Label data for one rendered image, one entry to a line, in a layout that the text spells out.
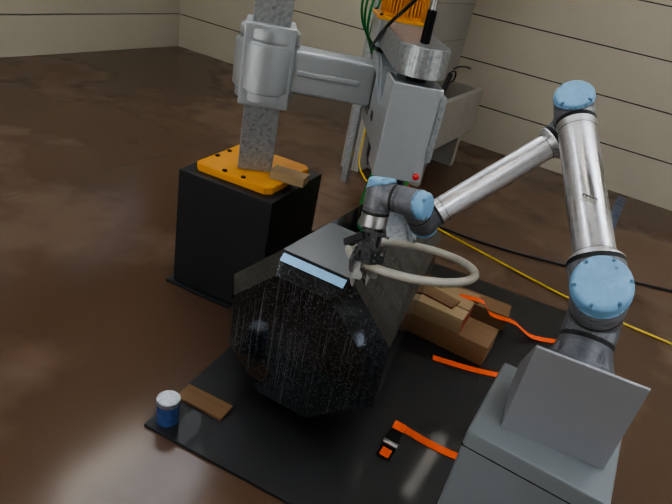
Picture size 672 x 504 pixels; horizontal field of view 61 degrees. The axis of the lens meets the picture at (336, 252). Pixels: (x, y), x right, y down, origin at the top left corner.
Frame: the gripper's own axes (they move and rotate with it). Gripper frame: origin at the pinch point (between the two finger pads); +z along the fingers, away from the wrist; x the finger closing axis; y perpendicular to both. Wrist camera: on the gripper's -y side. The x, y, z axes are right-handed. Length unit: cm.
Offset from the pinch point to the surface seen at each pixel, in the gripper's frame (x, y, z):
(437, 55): 45, -32, -80
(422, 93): 47, -38, -65
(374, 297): 32.3, -25.6, 19.1
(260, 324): -1, -59, 44
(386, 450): 47, -13, 90
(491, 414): 15, 54, 23
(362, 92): 68, -106, -61
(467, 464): 7, 56, 36
